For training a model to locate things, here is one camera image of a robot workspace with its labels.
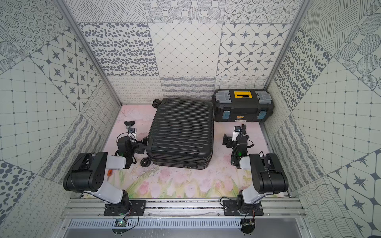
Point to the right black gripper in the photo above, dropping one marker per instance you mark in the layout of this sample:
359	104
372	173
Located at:
228	145

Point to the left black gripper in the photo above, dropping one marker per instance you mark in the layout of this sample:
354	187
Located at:
140	143

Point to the black ribbed hard-shell suitcase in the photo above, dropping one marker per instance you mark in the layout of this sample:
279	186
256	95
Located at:
181	134

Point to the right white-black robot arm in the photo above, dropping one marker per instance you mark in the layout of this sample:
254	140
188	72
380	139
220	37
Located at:
268	176

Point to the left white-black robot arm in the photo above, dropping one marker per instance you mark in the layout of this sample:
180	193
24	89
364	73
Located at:
89	174

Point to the small black metal clip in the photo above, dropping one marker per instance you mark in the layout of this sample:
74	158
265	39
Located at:
129	123

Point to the pink floral table mat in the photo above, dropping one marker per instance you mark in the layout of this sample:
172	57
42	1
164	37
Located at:
175	179

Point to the black toolbox with yellow label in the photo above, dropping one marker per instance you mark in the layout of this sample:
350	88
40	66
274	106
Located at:
234	105

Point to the left green circuit board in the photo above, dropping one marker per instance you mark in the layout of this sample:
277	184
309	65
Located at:
120	227

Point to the right round black base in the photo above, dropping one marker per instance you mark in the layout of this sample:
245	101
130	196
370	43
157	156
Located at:
247	226

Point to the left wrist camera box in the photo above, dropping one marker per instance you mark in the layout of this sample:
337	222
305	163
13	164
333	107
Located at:
132	132

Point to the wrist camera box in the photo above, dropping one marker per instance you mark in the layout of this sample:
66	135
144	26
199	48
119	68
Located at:
236	132
132	132

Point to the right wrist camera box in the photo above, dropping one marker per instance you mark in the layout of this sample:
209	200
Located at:
236	132

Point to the aluminium mounting rail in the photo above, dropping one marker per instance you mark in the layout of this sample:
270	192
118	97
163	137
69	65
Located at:
188	208

